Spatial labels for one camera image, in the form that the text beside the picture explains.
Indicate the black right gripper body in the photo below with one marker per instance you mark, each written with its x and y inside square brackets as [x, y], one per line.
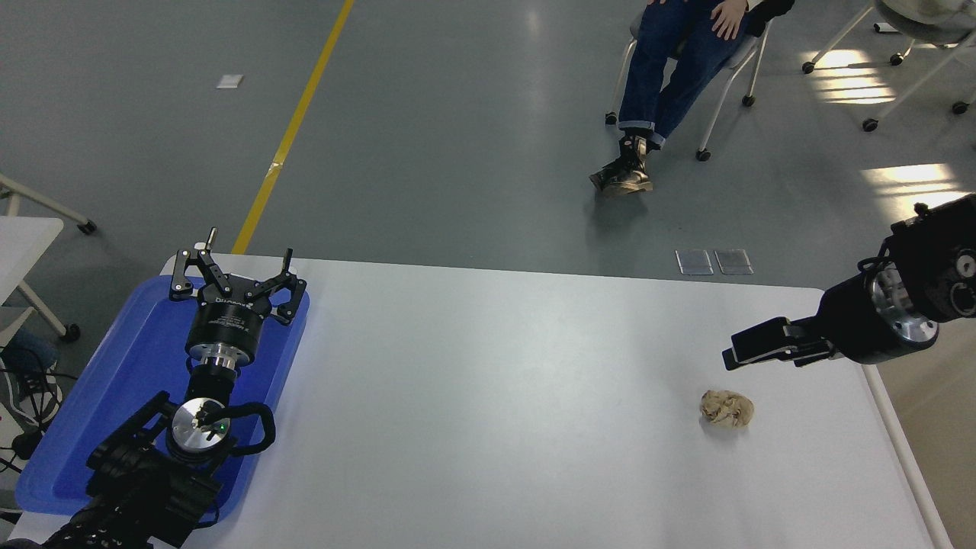
[854, 324]

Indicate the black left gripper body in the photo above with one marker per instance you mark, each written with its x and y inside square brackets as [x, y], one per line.
[227, 326]

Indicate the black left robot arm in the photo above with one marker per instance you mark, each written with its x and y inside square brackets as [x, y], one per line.
[137, 488]

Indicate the metal floor plate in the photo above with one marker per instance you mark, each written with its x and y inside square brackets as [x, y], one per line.
[694, 261]
[733, 261]

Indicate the person's hand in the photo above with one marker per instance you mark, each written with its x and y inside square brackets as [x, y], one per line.
[730, 17]

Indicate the crumpled tan paper ball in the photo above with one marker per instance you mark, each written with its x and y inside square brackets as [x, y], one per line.
[726, 408]

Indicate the blue plastic tray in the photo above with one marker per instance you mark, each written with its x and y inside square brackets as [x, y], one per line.
[130, 366]

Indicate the white side table on casters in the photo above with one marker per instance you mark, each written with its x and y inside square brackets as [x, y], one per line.
[23, 244]

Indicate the person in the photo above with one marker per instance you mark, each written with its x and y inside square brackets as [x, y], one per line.
[27, 351]
[663, 69]

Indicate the white-legged chair on casters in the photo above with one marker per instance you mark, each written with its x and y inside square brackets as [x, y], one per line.
[926, 23]
[743, 57]

